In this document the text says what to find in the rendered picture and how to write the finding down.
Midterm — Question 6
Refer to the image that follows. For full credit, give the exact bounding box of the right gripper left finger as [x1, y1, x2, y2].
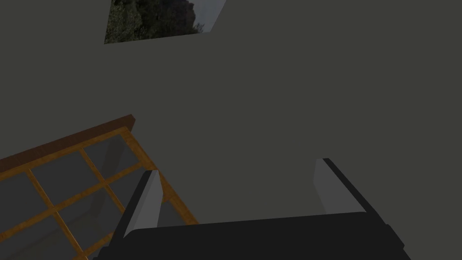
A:
[109, 169, 164, 243]

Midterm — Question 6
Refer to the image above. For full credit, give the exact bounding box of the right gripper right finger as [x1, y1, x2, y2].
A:
[313, 158, 378, 215]

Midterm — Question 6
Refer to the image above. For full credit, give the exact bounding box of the window with trees outside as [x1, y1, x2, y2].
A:
[104, 0, 227, 45]

